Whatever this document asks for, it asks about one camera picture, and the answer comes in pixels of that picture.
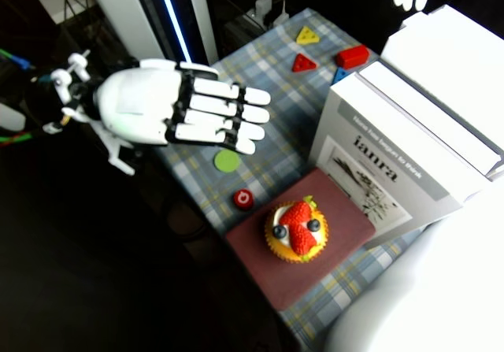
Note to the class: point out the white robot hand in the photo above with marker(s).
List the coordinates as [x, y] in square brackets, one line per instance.
[134, 104]

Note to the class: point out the maroon square mat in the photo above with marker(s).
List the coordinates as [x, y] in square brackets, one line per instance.
[256, 265]

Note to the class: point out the white printed box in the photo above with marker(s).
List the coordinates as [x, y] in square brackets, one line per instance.
[386, 131]

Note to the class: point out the white pillar with blue light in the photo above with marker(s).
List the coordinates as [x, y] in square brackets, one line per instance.
[145, 13]

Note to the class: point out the green round disc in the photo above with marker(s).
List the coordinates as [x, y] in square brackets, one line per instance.
[227, 161]

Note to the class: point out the blue plaid tablecloth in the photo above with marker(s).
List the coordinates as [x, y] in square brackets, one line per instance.
[275, 92]

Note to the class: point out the red round button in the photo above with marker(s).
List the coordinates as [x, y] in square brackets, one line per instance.
[243, 198]

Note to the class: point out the power strip with chargers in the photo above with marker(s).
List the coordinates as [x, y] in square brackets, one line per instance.
[265, 7]

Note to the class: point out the red triangle block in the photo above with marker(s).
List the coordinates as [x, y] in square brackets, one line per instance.
[304, 64]

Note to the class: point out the yellow triangle block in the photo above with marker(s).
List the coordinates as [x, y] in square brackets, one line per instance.
[307, 37]

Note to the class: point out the toy strawberry cupcake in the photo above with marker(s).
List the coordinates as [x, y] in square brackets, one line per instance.
[296, 230]

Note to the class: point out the blue block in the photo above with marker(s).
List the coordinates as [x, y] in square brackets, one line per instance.
[338, 76]

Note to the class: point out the red cuboid block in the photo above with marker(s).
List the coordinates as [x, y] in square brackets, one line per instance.
[352, 56]

